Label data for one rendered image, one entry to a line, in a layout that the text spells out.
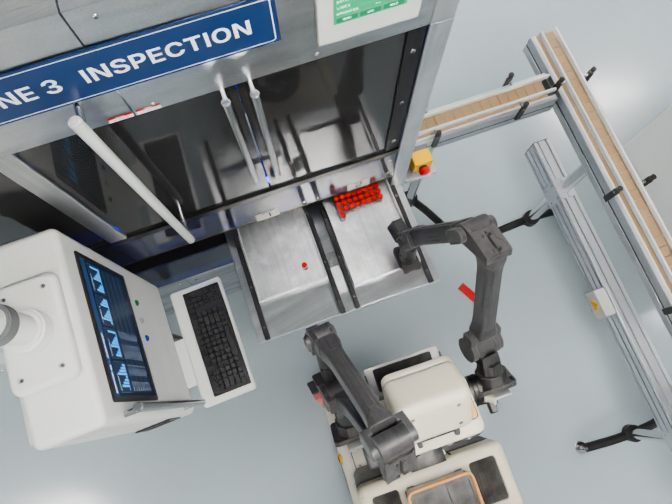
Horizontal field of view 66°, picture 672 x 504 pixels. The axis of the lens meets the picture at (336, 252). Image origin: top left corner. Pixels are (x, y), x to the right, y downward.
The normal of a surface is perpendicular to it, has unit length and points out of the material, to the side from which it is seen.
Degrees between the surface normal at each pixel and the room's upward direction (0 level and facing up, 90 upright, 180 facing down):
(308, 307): 0
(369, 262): 0
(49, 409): 0
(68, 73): 90
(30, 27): 90
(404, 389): 43
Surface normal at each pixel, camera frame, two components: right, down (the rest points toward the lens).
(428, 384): -0.22, -0.81
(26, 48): 0.33, 0.91
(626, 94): 0.00, -0.25
